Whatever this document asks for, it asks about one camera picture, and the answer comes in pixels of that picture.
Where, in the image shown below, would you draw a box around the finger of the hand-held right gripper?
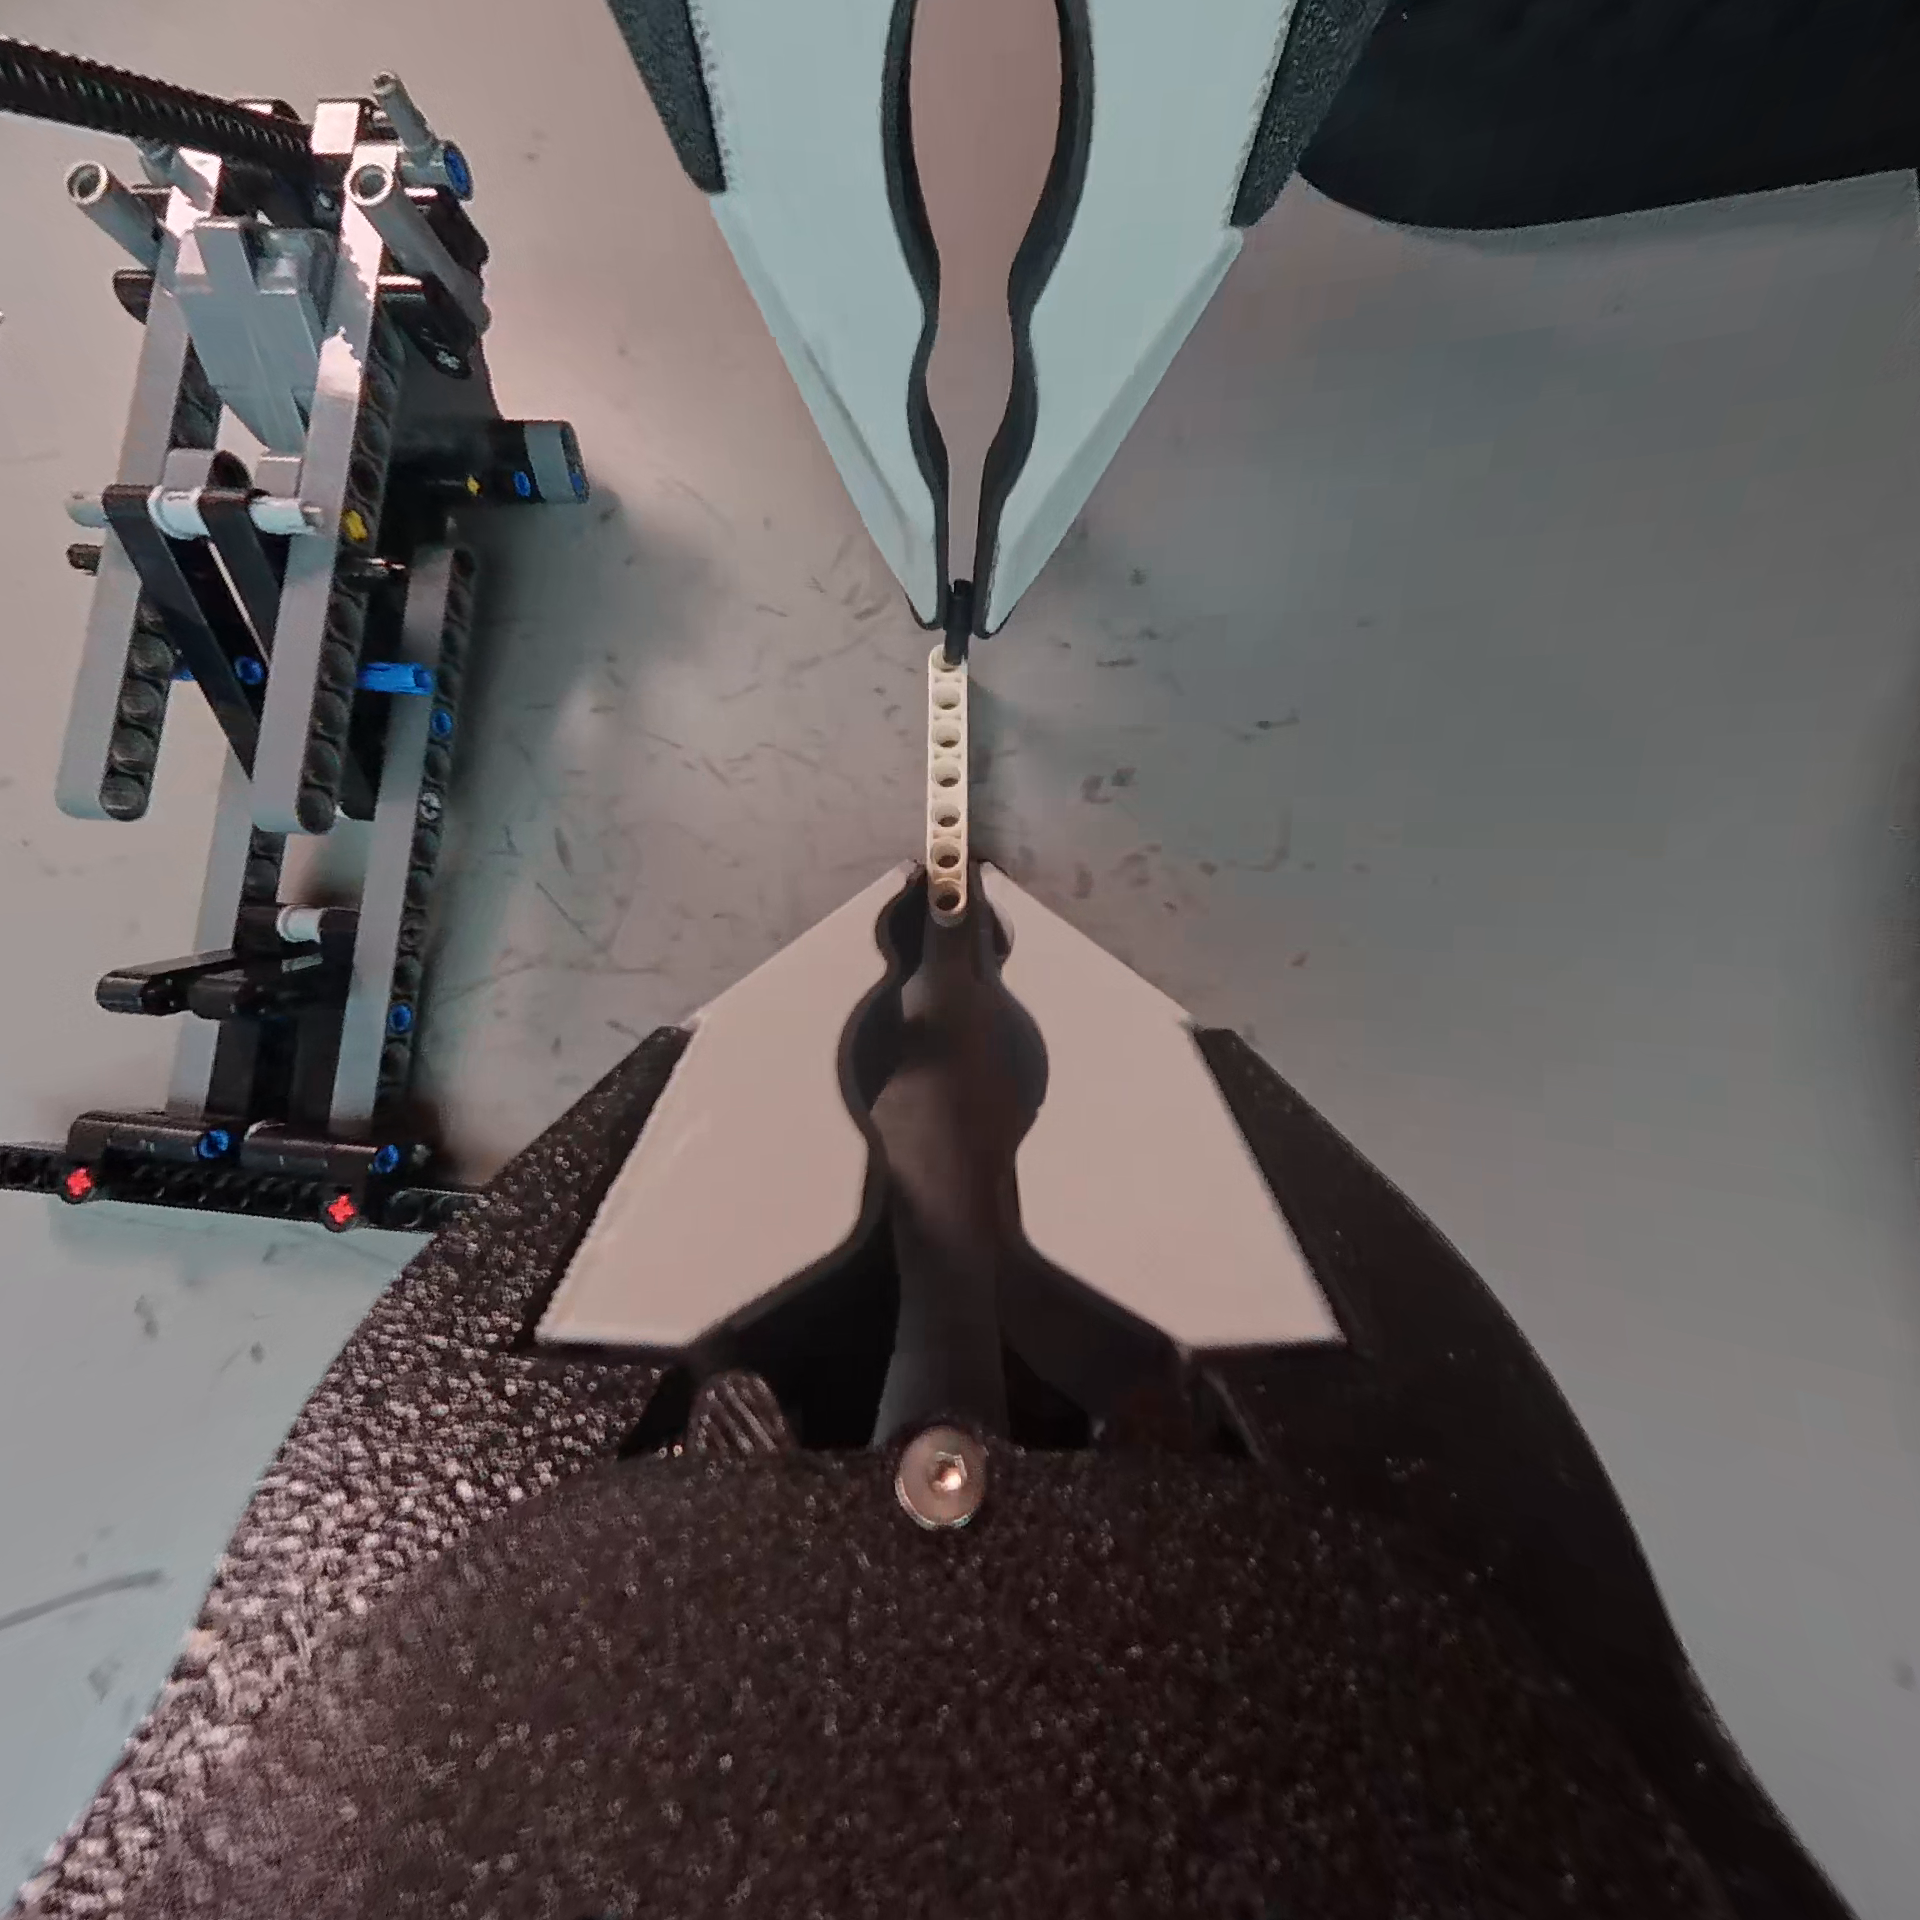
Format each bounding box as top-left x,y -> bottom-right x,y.
690,0 -> 963,627
972,0 -> 1300,632

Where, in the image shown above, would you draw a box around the grey desk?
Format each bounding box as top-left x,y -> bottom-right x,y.
0,0 -> 1920,1878

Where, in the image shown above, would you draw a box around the white short straight beam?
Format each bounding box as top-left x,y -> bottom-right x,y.
925,647 -> 979,919

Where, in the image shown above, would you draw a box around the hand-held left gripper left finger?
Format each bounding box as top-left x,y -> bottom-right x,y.
532,858 -> 926,1356

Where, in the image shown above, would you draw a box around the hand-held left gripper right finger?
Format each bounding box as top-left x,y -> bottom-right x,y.
977,865 -> 1348,1356

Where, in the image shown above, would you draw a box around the black grey toy chassis assembly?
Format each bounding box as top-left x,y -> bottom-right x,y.
0,37 -> 596,1236

